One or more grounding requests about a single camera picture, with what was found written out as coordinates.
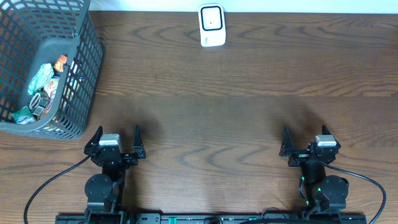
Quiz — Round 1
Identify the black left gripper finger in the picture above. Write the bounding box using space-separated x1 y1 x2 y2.
85 126 103 150
132 125 144 153

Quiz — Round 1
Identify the yellow snack bag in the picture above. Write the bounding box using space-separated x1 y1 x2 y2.
39 77 59 118

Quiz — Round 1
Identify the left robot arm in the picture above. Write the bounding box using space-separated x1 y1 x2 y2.
84 126 146 224

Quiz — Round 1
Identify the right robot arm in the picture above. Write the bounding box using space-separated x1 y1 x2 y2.
279 125 349 220

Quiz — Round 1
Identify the white barcode scanner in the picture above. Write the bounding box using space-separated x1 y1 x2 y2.
198 4 226 47

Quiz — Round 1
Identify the black round-logo snack packet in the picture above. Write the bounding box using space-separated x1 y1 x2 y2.
29 91 50 116

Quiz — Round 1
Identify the green tissue packet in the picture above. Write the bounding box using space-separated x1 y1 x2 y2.
12 106 36 124

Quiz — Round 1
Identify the orange snack packet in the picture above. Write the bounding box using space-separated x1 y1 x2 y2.
53 55 67 72

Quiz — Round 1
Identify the light green snack packet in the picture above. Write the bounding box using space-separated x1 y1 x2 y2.
28 63 54 95

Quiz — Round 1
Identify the dark grey plastic basket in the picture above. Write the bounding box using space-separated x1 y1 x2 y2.
1 0 103 140

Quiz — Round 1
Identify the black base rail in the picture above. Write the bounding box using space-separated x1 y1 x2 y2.
55 212 366 224

